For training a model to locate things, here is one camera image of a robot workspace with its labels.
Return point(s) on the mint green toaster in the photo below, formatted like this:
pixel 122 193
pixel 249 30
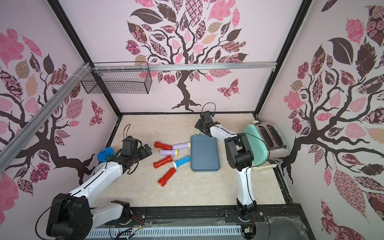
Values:
pixel 266 142

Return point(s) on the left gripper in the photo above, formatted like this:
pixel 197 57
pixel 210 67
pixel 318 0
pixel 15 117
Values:
pixel 142 149

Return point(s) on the black wire basket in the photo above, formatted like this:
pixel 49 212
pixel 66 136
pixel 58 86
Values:
pixel 118 78

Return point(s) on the pale green flashlight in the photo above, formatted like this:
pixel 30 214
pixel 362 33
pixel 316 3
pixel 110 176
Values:
pixel 198 132

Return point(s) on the white slotted cable duct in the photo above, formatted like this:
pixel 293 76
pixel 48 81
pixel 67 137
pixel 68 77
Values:
pixel 164 232

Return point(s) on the purple flashlight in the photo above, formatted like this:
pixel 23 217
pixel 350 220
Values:
pixel 169 152
pixel 181 146

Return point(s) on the blue flashlight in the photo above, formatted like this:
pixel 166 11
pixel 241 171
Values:
pixel 179 163

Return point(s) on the red flashlight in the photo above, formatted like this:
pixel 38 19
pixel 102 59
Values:
pixel 162 146
pixel 160 163
pixel 162 181

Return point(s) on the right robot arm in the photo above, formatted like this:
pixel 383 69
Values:
pixel 239 156

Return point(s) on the blue-lid printed cup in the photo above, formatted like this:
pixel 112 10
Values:
pixel 104 155

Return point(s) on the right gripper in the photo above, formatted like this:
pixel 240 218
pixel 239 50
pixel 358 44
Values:
pixel 202 127

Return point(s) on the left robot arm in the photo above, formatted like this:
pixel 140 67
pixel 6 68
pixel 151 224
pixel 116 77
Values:
pixel 72 216

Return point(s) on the blue-grey storage tray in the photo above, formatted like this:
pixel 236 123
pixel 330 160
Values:
pixel 204 154

